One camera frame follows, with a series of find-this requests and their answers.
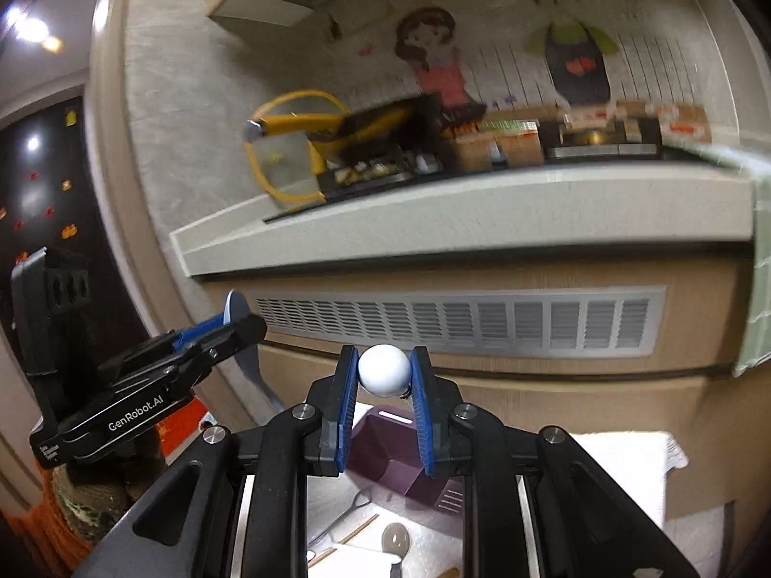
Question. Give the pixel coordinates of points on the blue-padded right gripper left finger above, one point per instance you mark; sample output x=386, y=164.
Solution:
x=309, y=439

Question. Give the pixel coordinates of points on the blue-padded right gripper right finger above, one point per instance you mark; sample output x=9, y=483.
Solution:
x=457, y=439

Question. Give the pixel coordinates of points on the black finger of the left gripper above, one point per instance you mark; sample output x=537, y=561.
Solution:
x=219, y=339

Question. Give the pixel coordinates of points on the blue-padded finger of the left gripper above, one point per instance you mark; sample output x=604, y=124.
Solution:
x=167, y=344

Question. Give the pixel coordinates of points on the blue plastic spoon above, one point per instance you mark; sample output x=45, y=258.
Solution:
x=251, y=330

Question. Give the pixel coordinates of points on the white ball-handle metal spoon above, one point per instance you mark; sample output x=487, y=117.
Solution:
x=385, y=372

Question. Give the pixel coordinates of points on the grey spoon black handle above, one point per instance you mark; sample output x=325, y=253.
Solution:
x=396, y=541

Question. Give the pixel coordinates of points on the light wooden spoon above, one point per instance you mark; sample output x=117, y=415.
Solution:
x=452, y=572

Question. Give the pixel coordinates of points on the dark purple utensil bin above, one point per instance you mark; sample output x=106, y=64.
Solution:
x=385, y=451

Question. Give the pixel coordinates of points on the beige stone countertop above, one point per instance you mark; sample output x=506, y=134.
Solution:
x=612, y=204

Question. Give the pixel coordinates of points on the grey ventilation grille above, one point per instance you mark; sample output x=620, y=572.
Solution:
x=538, y=323

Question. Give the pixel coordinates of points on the white textured table cloth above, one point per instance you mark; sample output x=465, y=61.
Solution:
x=578, y=521

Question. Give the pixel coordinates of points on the green white deer towel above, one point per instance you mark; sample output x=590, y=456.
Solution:
x=755, y=346

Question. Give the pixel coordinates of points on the steel spoon wire loop handle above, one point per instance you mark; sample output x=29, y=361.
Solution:
x=362, y=498

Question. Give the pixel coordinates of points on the black pan yellow handle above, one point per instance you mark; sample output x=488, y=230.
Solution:
x=412, y=135

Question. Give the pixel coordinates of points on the cartoon couple wall sticker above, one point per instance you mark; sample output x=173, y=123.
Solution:
x=530, y=54

